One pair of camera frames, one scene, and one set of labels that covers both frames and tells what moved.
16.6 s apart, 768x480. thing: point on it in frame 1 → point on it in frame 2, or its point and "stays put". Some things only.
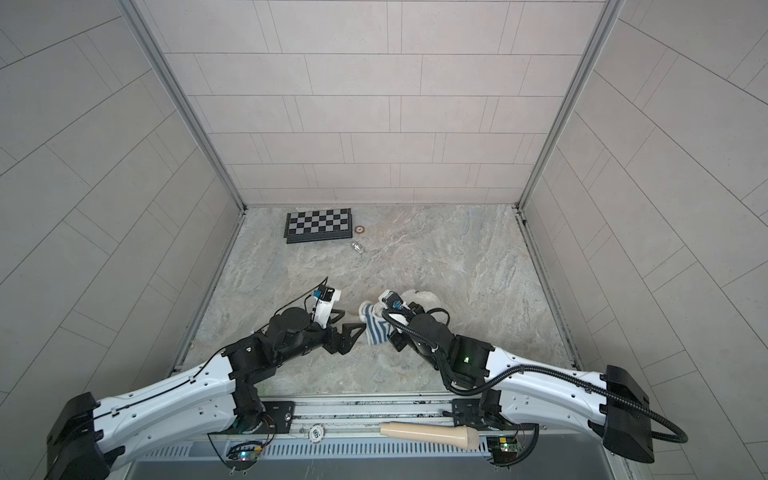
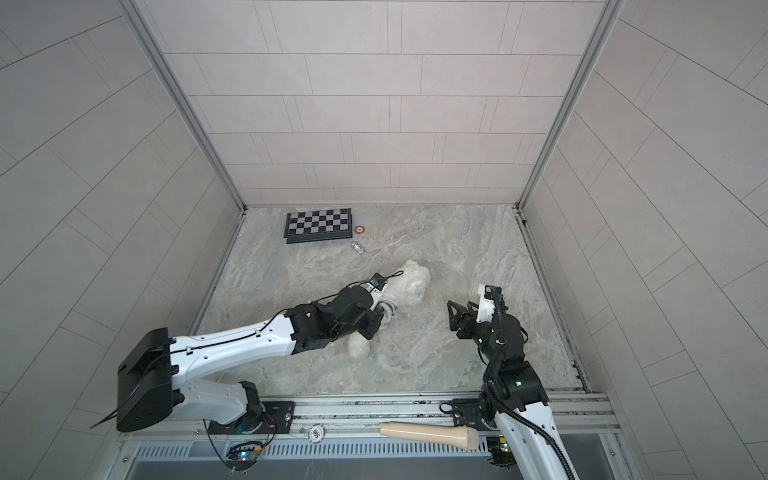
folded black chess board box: x=318 y=225 stays put
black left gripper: x=342 y=346 → x=375 y=322
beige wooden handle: x=463 y=437 stays put
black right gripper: x=395 y=339 → x=467 y=319
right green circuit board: x=503 y=449 stays put
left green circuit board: x=244 y=454 stays put
